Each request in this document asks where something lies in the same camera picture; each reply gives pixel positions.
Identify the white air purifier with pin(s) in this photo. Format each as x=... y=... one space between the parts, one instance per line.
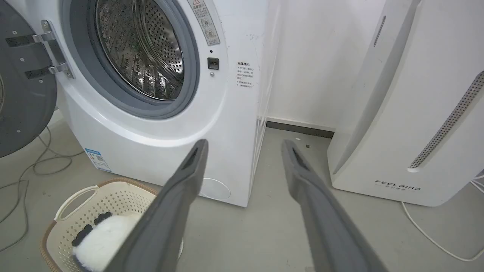
x=412 y=105

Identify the white and black plush toy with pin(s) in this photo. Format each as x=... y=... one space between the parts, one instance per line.
x=102 y=241

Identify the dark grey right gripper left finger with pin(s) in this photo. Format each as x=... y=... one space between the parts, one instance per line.
x=166 y=219

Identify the grey washing machine door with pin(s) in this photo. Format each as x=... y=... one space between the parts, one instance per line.
x=22 y=83

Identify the cream plastic laundry basket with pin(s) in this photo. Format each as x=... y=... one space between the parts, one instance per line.
x=94 y=204

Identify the white front-load washing machine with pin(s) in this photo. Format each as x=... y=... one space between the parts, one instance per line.
x=159 y=113

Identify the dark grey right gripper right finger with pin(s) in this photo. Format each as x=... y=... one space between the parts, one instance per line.
x=325 y=223

